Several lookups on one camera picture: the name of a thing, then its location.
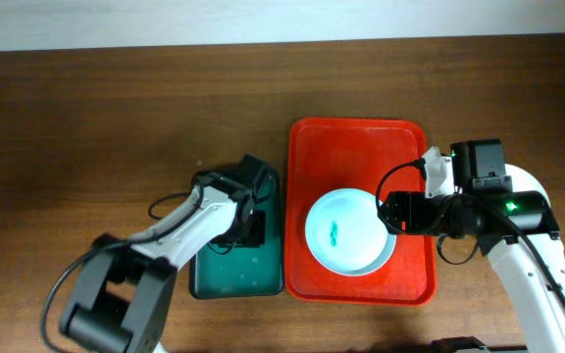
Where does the white plate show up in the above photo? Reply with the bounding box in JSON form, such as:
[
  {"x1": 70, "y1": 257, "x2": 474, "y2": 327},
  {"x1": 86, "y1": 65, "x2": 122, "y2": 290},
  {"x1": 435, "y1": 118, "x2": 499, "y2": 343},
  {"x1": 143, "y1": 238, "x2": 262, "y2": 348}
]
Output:
[{"x1": 505, "y1": 164, "x2": 550, "y2": 204}]

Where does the dark green water tray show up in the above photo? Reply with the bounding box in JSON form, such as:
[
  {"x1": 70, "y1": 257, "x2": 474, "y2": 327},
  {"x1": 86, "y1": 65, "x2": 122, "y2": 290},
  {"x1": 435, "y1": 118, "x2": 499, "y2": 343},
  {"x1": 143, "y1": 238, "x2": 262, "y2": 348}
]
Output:
[{"x1": 189, "y1": 170, "x2": 284, "y2": 300}]

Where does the red plastic tray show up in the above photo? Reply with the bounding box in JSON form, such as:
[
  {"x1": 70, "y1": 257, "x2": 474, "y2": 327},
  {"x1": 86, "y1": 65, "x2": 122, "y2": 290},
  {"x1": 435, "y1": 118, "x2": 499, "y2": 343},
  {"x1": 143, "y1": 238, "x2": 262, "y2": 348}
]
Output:
[{"x1": 284, "y1": 118, "x2": 437, "y2": 307}]

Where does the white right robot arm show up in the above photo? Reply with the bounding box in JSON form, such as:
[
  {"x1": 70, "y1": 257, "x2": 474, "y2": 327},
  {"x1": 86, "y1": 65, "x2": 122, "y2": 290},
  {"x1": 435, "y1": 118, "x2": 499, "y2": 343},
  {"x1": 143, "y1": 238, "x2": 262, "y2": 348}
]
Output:
[{"x1": 376, "y1": 190, "x2": 565, "y2": 352}]

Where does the light blue plate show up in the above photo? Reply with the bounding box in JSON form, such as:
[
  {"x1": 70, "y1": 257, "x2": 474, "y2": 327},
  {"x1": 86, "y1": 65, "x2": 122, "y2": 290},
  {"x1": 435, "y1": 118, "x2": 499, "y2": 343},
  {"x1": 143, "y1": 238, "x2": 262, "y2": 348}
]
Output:
[{"x1": 304, "y1": 188, "x2": 396, "y2": 277}]

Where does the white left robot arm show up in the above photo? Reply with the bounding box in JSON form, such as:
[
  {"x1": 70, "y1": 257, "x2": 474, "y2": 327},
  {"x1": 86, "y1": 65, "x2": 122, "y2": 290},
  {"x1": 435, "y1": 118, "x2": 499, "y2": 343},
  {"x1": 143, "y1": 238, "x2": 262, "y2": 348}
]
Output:
[{"x1": 58, "y1": 172, "x2": 262, "y2": 353}]

